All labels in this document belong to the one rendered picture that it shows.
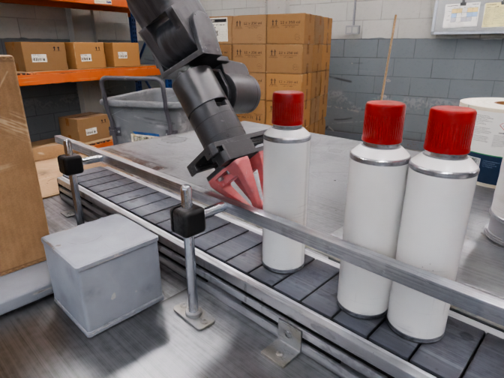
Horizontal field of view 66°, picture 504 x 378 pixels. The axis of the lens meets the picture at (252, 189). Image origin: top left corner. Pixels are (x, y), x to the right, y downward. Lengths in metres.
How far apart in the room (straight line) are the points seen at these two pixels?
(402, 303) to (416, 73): 4.46
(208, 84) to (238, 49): 3.39
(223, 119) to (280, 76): 3.22
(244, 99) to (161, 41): 0.13
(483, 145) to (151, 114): 2.11
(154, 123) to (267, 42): 1.55
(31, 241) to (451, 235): 0.50
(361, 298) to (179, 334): 0.20
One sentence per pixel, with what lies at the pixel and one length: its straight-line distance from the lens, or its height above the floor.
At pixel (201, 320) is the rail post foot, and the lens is 0.47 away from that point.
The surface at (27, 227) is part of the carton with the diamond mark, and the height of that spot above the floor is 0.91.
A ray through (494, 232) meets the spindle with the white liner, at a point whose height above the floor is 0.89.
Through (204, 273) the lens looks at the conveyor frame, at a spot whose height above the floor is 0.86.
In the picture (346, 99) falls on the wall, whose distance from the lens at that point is 5.02.
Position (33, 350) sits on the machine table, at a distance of 0.50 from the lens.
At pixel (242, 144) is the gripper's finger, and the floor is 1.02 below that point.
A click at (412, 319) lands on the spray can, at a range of 0.39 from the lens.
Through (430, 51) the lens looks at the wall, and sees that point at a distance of 4.76.
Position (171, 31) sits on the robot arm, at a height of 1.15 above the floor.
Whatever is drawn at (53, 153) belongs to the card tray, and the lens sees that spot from 1.22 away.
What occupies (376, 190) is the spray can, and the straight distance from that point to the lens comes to 0.35.
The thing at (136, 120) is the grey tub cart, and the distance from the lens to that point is 2.68.
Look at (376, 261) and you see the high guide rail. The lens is 0.35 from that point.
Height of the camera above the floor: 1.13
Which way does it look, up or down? 20 degrees down
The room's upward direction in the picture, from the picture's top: straight up
